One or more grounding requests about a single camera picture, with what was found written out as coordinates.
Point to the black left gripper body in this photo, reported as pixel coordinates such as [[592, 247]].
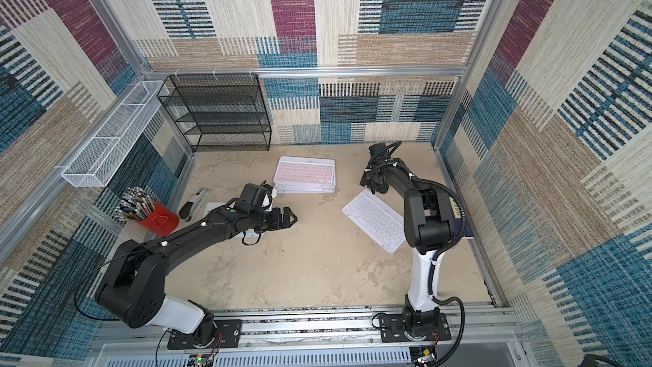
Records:
[[261, 221]]

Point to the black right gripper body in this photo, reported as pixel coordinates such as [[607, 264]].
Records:
[[377, 178]]

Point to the pink key keyboard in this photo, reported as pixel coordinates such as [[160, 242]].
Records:
[[303, 186], [305, 171]]

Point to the white key keyboard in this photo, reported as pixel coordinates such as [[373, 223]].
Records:
[[377, 220]]

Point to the green key keyboard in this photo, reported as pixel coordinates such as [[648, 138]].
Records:
[[218, 211]]

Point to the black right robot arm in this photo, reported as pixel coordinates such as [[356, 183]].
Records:
[[433, 223]]

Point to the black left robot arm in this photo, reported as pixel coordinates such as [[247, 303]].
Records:
[[132, 289]]

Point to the black white stapler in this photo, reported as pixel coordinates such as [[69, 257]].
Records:
[[191, 209]]

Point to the red pen holder cup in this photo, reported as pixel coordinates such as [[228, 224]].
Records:
[[161, 221]]

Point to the dark blue notebook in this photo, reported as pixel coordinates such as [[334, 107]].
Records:
[[466, 229]]

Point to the bundle of pens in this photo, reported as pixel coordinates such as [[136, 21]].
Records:
[[136, 205]]

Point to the black wire shelf rack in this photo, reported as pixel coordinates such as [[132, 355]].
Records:
[[218, 112]]

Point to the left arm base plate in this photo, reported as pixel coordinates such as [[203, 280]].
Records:
[[224, 334]]

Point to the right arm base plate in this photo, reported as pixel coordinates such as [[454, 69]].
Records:
[[425, 327]]

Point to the white wire mesh basket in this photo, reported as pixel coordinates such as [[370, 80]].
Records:
[[100, 158]]

